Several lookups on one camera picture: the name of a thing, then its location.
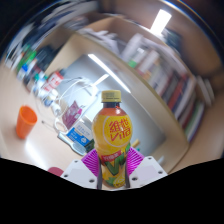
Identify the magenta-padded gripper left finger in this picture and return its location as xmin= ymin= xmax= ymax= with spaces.
xmin=60 ymin=148 xmax=103 ymax=190

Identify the orange plastic cup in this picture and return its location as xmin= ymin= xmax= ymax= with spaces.
xmin=15 ymin=105 xmax=39 ymax=140

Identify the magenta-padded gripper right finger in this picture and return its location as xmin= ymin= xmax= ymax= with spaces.
xmin=124 ymin=146 xmax=168 ymax=189

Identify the white cable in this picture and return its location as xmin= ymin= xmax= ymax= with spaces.
xmin=53 ymin=76 xmax=98 ymax=133

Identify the shelf-top light bar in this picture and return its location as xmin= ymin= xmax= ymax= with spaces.
xmin=149 ymin=8 xmax=173 ymax=36

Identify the yellow-labelled drink bottle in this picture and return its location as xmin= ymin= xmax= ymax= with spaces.
xmin=91 ymin=89 xmax=133 ymax=189

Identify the pink pouch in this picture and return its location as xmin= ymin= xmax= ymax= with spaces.
xmin=61 ymin=100 xmax=83 ymax=130

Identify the blue and white carton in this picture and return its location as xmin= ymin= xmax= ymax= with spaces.
xmin=65 ymin=122 xmax=95 ymax=153

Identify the under-shelf light bar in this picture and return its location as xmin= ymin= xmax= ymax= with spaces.
xmin=87 ymin=53 xmax=132 ymax=94

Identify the wooden shelf unit with books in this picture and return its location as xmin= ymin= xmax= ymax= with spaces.
xmin=66 ymin=9 xmax=214 ymax=144

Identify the red and white tub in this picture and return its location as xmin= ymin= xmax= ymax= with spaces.
xmin=41 ymin=70 xmax=64 ymax=94

